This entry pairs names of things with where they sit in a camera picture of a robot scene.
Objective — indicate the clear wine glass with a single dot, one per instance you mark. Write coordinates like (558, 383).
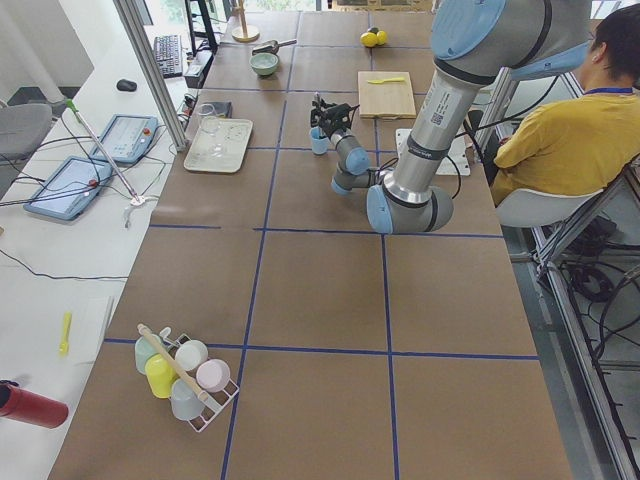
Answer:
(209, 124)

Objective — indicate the wooden mug tree stand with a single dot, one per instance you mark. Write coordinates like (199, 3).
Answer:
(244, 32)

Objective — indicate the teach pendant tablet far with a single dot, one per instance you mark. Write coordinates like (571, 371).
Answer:
(128, 137)

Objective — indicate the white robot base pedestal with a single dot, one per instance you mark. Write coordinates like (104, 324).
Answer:
(456, 161)

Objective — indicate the pale grey plastic cup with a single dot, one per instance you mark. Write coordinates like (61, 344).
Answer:
(184, 403)

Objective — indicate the yellow plastic knife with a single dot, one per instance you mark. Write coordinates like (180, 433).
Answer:
(386, 80)

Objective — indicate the white chair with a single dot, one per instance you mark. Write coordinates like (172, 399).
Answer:
(526, 208)

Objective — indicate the green bowl with ice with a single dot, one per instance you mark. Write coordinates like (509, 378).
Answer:
(264, 64)

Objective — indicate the white wire cup rack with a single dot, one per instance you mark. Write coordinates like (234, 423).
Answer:
(216, 401)

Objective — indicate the mint green plastic cup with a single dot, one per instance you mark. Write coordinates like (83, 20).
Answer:
(143, 351)

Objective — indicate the light blue plastic cup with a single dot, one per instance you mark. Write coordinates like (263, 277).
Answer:
(320, 143)

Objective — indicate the black computer mouse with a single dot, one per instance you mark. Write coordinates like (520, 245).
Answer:
(125, 85)

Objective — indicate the wooden rack handle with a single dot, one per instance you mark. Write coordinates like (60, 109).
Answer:
(148, 334)

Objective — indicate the cream plastic tray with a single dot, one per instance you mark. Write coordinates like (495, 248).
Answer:
(234, 135)

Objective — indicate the whole yellow lemon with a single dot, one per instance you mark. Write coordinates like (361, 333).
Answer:
(369, 39)
(378, 38)

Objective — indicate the dark grey folded cloth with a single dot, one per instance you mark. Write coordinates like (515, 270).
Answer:
(222, 109)

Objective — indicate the yellow plastic spoon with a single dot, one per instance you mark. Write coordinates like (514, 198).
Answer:
(63, 347)

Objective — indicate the pink plastic cup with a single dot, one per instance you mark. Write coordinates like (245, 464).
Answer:
(213, 375)

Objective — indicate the white plastic cup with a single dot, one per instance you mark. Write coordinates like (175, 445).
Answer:
(191, 354)

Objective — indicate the black keyboard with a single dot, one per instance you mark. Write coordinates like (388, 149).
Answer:
(167, 51)

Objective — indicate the teach pendant tablet near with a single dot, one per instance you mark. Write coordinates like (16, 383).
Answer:
(70, 189)

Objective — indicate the aluminium frame post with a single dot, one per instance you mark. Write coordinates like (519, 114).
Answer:
(134, 28)

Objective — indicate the bamboo cutting board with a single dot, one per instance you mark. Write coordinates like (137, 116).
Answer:
(391, 101)

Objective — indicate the yellow-green plastic cup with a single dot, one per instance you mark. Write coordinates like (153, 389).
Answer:
(160, 376)

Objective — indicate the person in yellow shirt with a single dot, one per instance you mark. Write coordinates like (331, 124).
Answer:
(578, 146)

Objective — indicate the metal ice scoop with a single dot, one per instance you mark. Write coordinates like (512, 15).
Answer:
(272, 46)

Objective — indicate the red water bottle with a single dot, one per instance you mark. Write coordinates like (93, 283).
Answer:
(25, 406)

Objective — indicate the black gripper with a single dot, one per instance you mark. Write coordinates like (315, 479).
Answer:
(325, 126)

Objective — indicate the teach pendant tablet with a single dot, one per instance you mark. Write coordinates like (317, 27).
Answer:
(70, 189)
(128, 137)

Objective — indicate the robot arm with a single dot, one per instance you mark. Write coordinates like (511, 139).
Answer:
(471, 42)

